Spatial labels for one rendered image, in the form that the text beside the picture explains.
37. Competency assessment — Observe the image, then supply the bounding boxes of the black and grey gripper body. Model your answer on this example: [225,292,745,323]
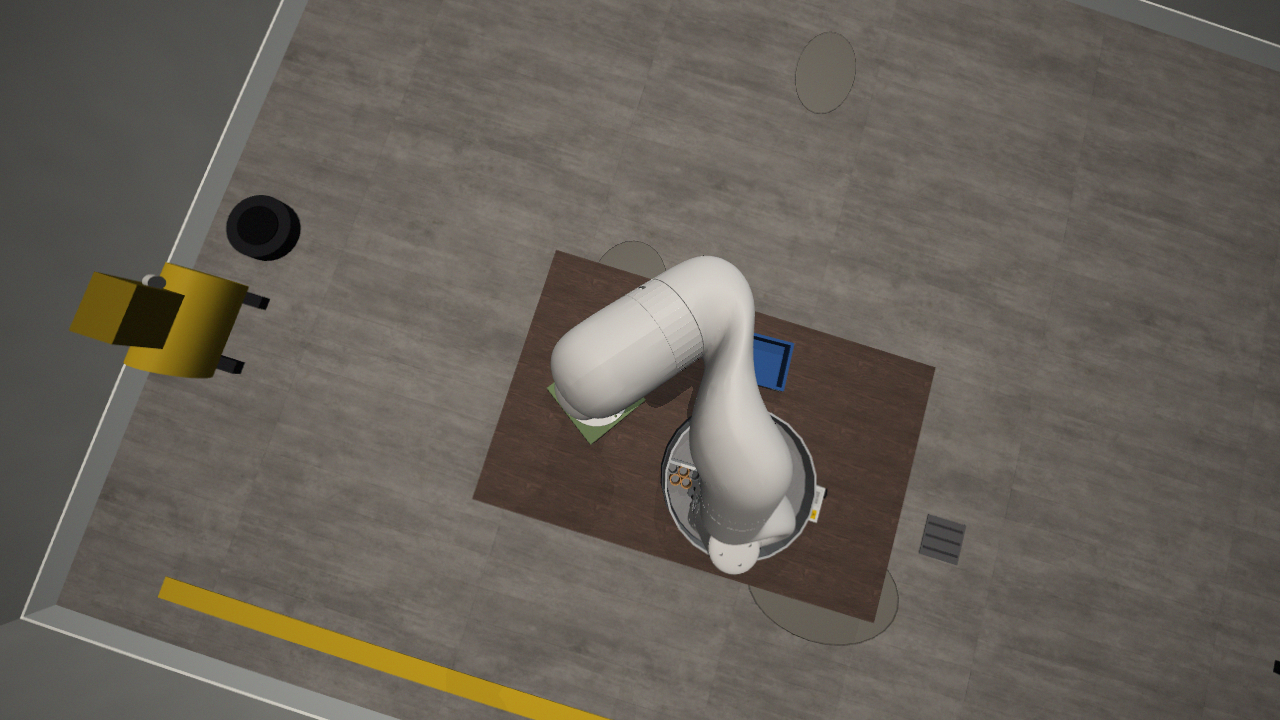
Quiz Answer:
[689,480,700,532]

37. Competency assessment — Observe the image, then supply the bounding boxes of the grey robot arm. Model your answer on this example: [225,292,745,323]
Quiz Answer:
[550,256,796,575]

